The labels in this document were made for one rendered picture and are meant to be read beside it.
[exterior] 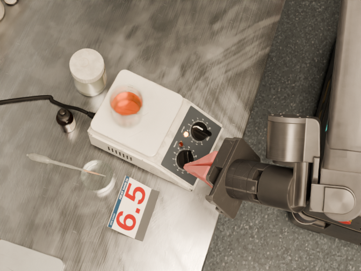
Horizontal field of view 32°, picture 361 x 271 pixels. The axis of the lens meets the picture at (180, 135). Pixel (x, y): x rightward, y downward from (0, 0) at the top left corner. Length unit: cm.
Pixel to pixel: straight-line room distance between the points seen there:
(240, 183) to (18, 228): 42
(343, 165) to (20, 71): 63
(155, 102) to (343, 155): 36
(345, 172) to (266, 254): 107
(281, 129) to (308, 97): 120
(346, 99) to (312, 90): 121
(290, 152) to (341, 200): 9
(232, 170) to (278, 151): 8
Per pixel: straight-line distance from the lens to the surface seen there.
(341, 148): 80
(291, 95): 199
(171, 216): 107
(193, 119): 106
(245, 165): 86
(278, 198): 82
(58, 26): 120
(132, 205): 106
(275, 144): 81
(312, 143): 82
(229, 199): 89
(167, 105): 103
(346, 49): 80
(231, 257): 183
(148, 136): 102
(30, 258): 107
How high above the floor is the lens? 180
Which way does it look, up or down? 72 degrees down
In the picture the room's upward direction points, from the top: 8 degrees clockwise
